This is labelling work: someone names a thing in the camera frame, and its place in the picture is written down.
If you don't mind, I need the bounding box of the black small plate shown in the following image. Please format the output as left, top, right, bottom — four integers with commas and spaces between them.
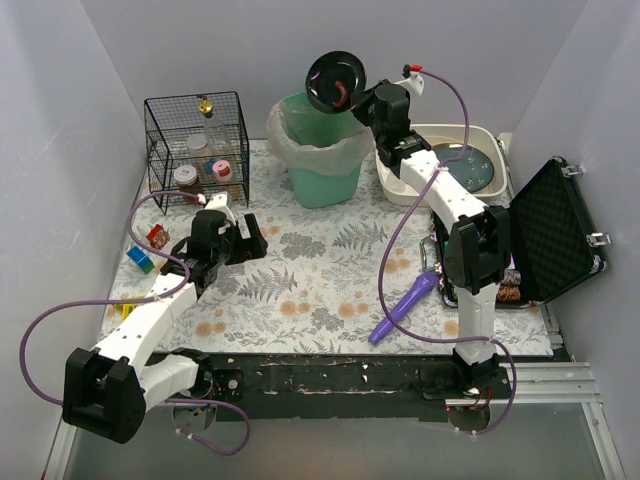
305, 51, 367, 114

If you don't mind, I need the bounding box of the brown jar white lid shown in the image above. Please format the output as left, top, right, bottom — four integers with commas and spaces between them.
173, 164, 203, 204

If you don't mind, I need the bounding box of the pink lid spice jar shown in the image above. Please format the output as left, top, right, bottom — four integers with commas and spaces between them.
212, 160, 243, 201

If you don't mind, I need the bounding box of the clear jar blue label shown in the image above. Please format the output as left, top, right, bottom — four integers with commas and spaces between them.
186, 133, 213, 175

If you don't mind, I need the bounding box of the blue glazed ceramic plate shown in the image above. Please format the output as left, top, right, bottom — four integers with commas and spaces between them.
432, 143, 495, 193

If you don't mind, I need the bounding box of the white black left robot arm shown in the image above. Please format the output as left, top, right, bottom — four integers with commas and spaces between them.
62, 192, 267, 444

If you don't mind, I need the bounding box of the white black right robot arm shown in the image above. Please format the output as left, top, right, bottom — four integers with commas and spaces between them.
348, 80, 511, 391

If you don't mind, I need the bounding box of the red chili pepper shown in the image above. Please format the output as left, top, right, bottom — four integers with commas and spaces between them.
332, 80, 350, 109

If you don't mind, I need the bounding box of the green trash bin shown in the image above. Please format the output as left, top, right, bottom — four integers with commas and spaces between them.
279, 90, 365, 210

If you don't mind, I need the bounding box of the red owl toy block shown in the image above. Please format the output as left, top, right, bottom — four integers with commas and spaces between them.
146, 224, 170, 250

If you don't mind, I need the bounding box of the pink bin liner bag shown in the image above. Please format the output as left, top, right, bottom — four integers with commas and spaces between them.
266, 92, 375, 176

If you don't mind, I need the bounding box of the white rectangular basin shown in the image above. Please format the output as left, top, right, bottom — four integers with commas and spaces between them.
376, 124, 511, 206

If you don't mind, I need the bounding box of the green toy brick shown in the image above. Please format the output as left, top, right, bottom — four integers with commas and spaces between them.
137, 257, 155, 274

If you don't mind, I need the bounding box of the blue toy brick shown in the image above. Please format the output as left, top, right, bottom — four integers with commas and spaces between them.
126, 246, 150, 266

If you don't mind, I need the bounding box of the glass bottle gold cap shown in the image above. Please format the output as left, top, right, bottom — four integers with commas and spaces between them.
198, 95, 232, 155

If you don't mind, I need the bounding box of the floral table mat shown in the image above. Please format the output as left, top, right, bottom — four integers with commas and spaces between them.
95, 138, 551, 354

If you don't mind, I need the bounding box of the yellow toy brick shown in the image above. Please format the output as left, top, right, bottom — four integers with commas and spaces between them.
113, 303, 137, 321

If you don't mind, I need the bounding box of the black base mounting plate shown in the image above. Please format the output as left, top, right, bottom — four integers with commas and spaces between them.
194, 353, 511, 422

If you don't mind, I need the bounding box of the purple toy microphone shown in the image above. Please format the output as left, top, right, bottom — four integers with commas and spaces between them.
368, 270, 439, 345

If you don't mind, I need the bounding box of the black poker chip case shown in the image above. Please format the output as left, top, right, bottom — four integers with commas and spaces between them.
433, 157, 609, 308

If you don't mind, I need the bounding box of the black wire cage rack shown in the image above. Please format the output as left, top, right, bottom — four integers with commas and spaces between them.
144, 91, 250, 212

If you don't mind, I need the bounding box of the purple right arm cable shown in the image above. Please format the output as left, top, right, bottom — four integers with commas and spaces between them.
377, 68, 518, 436

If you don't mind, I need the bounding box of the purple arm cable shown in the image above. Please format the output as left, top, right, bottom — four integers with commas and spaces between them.
377, 68, 518, 436
19, 192, 251, 456

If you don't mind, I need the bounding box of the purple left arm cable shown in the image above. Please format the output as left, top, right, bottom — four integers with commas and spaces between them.
19, 192, 251, 456

